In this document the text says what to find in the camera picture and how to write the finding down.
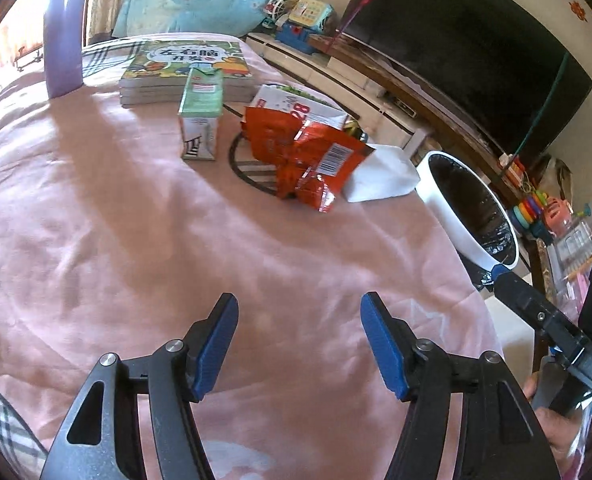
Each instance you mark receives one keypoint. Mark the white trash bin black liner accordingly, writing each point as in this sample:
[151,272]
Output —
[470,213]

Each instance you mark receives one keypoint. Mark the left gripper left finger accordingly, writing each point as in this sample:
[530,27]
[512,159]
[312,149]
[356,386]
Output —
[99,437]

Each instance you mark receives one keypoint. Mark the blue floral bundle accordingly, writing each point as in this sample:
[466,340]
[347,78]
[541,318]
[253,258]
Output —
[225,17]

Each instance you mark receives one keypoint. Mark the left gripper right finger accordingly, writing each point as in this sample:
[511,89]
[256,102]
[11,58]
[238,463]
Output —
[500,437]

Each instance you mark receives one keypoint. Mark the rainbow stacking ring toy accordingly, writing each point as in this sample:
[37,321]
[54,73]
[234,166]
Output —
[527,217]

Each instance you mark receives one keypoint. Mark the orange snack wrapper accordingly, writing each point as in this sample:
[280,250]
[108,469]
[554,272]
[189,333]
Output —
[312,160]

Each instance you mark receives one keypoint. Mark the green foil snack wrapper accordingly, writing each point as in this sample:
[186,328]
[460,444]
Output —
[352,128]

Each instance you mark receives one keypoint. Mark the white 1928 milk carton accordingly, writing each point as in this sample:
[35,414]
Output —
[299,104]

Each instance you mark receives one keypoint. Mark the purple thermos bottle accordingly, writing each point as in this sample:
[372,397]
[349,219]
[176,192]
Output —
[62,44]

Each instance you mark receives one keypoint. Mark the black flat television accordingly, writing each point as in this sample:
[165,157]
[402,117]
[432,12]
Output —
[490,61]

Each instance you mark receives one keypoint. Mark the stack of children's books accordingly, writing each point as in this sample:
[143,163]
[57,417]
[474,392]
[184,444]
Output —
[159,70]

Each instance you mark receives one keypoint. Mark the small red wall sticker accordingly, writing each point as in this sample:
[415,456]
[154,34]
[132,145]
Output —
[578,10]

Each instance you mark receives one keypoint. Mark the person's right hand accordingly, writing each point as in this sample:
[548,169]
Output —
[563,436]

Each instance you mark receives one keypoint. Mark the toy cash register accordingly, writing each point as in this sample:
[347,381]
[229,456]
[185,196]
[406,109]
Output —
[306,18]

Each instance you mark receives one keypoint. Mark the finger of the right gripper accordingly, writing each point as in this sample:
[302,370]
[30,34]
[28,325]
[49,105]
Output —
[498,271]

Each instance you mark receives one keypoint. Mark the white tissue paper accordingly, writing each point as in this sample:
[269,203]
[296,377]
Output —
[386,173]

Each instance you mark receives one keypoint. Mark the pink tablecloth with plaid patches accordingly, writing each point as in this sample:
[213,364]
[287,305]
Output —
[110,242]

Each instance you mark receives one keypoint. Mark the green drink carton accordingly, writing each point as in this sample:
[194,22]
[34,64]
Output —
[199,113]

